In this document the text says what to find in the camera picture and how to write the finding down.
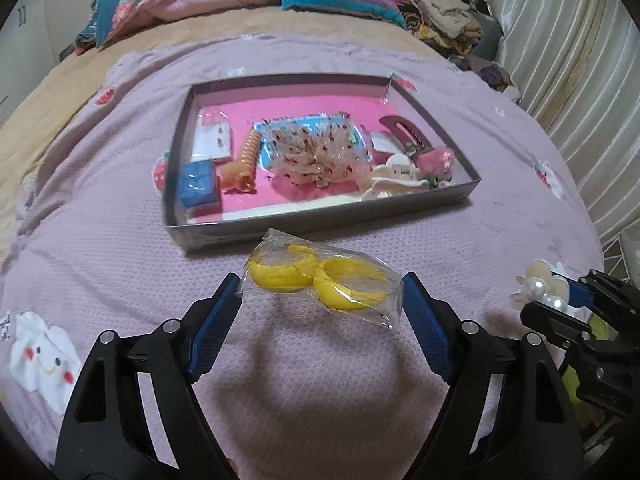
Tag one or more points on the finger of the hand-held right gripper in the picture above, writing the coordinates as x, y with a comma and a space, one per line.
555, 322
610, 292

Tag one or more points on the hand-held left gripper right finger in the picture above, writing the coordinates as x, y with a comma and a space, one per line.
425, 325

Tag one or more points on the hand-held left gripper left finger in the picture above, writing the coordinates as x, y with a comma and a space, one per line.
215, 330

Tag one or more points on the pearl flower hair clip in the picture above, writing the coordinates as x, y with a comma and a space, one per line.
537, 287

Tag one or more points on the yellow hoop earrings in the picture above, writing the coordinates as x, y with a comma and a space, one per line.
285, 275

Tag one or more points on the grey shallow cardboard box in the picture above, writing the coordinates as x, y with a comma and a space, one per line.
300, 232

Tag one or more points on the green hair clip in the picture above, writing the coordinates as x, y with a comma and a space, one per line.
437, 182

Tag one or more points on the blue box of rhinestone clips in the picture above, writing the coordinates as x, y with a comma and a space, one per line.
197, 185

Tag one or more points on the cream claw hair clip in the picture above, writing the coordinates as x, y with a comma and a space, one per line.
390, 180

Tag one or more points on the pink fluffy hair clip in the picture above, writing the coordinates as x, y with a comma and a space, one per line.
435, 162

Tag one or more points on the peach spiral hair clip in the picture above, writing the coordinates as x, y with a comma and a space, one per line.
245, 160

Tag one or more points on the white earring card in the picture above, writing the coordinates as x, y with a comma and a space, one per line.
215, 140

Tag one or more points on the maroon hair clip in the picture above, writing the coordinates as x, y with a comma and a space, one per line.
400, 127

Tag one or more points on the lime green garment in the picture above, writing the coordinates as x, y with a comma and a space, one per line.
580, 385

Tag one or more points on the purple printed blanket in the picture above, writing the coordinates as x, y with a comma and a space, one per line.
100, 210

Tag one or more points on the peach dotted scrunchie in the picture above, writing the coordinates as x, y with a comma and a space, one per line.
315, 155

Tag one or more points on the pink printed sheet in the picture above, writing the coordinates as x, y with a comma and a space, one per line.
300, 110

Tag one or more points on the white curtain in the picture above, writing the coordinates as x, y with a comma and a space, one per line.
565, 60

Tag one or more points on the pile of clothes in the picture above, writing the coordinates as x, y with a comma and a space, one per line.
440, 15

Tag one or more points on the striped purple teal blanket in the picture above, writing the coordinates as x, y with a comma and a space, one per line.
345, 2

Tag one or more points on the floral strawberry quilt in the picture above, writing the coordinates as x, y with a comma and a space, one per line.
165, 0

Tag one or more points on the white cabinet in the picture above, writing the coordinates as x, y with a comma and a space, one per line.
30, 25

